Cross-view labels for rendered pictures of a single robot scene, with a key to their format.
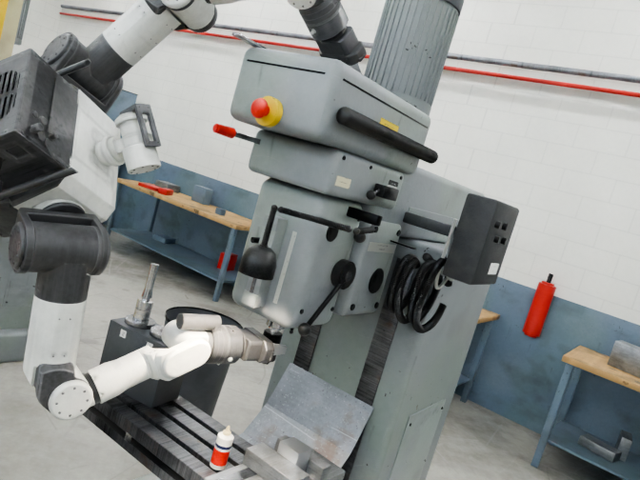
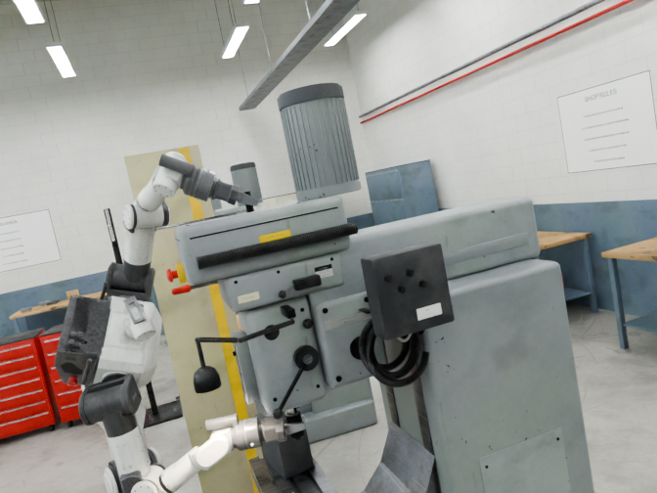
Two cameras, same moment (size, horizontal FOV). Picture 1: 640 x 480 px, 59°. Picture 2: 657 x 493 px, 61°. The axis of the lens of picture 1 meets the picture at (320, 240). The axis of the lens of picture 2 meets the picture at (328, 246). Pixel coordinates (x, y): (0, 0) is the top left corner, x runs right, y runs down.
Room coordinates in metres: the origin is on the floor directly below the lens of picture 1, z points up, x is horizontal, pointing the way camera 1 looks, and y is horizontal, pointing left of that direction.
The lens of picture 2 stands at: (0.21, -1.17, 1.92)
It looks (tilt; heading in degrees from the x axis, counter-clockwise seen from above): 6 degrees down; 40
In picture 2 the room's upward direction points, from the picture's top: 11 degrees counter-clockwise
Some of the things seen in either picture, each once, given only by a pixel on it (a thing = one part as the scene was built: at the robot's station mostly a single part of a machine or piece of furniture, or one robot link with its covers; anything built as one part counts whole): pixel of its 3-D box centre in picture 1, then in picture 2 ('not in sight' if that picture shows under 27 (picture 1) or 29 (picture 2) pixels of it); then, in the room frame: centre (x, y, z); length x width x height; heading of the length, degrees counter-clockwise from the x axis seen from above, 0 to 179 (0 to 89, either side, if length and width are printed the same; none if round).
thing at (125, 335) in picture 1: (145, 357); (283, 438); (1.60, 0.40, 1.00); 0.22 x 0.12 x 0.20; 67
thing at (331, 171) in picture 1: (330, 171); (279, 278); (1.38, 0.02, 1.68); 0.34 x 0.24 x 0.10; 147
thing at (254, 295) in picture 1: (265, 261); (245, 367); (1.25, 0.11, 1.45); 0.04 x 0.04 x 0.21; 57
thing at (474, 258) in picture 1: (484, 241); (408, 290); (1.41, -0.40, 1.62); 0.20 x 0.09 x 0.21; 147
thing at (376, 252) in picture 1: (338, 255); (339, 332); (1.51, -0.06, 1.47); 0.24 x 0.19 x 0.26; 57
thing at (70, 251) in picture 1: (59, 260); (111, 410); (1.00, 0.45, 1.39); 0.12 x 0.09 x 0.14; 134
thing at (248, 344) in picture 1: (238, 345); (266, 430); (1.28, 0.11, 1.23); 0.13 x 0.12 x 0.10; 42
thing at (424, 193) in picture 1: (406, 201); (415, 250); (1.76, -0.23, 1.66); 0.80 x 0.23 x 0.20; 147
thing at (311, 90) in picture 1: (338, 116); (260, 237); (1.36, 0.04, 1.81); 0.47 x 0.26 x 0.16; 147
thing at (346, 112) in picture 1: (392, 138); (280, 245); (1.29, -0.09, 1.79); 0.45 x 0.04 x 0.04; 147
